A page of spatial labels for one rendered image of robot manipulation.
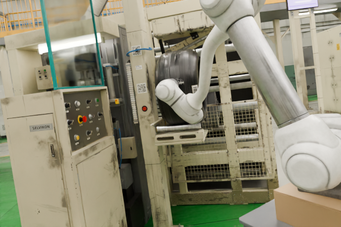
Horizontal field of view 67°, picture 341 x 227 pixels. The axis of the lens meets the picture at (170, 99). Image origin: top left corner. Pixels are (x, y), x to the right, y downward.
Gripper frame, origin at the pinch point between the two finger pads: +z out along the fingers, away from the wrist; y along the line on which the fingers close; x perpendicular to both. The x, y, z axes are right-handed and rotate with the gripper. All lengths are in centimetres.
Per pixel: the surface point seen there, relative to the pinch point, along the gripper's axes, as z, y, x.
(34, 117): -45, 74, 4
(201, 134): 8.1, -9.2, 40.8
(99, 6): 64, 72, -68
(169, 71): 7.1, 5.9, -6.2
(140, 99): 22.0, 35.1, 13.5
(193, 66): 10.8, -10.1, -6.5
